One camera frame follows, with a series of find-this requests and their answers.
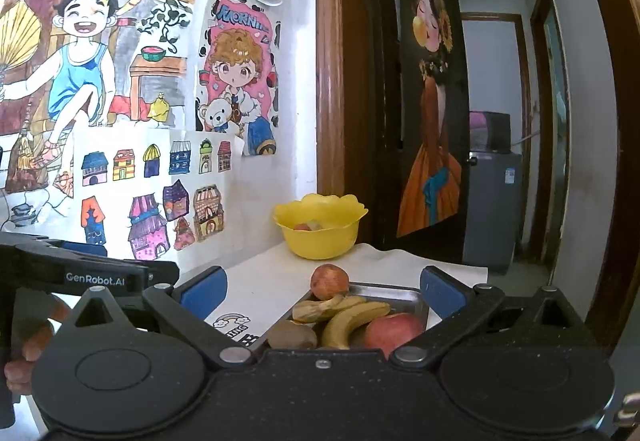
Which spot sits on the small orange-red apple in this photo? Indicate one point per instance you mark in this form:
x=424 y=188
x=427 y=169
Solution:
x=328 y=281

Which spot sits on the person's left hand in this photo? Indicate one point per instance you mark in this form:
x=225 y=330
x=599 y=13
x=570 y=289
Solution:
x=36 y=334

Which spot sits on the grey washing machine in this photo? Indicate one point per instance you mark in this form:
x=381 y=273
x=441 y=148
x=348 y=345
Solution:
x=495 y=191

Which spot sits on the colourful houses drawing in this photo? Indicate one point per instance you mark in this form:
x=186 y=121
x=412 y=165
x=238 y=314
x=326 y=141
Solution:
x=156 y=195

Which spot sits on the large red apple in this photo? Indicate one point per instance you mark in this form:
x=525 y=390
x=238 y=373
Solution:
x=390 y=332

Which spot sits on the dark door with lady poster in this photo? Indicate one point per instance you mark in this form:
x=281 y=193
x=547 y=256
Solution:
x=421 y=99

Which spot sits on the girl with teddy drawing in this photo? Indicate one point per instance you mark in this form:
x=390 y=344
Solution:
x=239 y=82

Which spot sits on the green fruit in bowl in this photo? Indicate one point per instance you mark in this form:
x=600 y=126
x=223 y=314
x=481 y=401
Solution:
x=315 y=225

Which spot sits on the yellow banana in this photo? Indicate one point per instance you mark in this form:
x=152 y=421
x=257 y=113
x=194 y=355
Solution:
x=337 y=332
x=312 y=311

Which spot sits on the yellow plastic colander bowl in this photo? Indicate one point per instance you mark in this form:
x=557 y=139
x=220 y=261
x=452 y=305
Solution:
x=339 y=216

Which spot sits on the boy with fan drawing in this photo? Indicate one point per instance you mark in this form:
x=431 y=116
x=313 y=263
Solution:
x=88 y=88

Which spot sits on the metal baking tray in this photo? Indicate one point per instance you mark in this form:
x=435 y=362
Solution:
x=401 y=300

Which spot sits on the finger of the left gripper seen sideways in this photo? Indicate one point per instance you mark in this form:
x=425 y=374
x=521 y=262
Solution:
x=29 y=242

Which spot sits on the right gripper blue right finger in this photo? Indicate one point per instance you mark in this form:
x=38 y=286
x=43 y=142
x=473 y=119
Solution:
x=463 y=310

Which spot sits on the kiwi with sticker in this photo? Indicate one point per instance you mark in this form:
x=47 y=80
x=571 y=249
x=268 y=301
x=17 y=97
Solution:
x=290 y=335

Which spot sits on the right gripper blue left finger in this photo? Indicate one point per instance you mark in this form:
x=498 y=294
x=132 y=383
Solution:
x=181 y=312

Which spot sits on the brown wooden door frame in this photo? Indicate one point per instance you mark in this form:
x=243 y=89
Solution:
x=343 y=98

